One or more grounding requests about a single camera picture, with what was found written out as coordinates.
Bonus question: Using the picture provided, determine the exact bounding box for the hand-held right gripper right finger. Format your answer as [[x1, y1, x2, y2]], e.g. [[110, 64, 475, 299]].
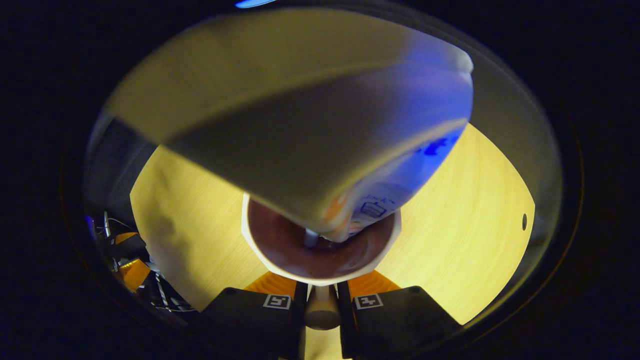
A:
[[337, 271, 463, 360]]

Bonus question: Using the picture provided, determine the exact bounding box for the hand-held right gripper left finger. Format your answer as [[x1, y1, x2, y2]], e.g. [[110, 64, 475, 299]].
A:
[[200, 271, 308, 360]]

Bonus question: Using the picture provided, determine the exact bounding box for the beige cup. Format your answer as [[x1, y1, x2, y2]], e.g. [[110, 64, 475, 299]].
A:
[[241, 192, 402, 331]]

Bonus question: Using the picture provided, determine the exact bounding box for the white toothpaste tube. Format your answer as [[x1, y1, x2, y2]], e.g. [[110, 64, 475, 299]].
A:
[[107, 7, 474, 243]]

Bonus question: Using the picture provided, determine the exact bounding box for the wooden desktop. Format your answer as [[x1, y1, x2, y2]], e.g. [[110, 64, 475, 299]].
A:
[[130, 122, 536, 360]]

